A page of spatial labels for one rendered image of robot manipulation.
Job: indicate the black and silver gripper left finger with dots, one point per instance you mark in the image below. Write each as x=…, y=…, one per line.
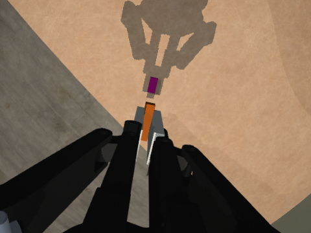
x=32, y=200

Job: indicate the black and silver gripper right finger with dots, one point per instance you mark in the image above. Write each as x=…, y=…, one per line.
x=204, y=202

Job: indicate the orange rod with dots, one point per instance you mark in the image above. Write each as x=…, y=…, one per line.
x=148, y=113

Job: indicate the magenta rod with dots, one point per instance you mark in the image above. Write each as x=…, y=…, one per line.
x=152, y=85

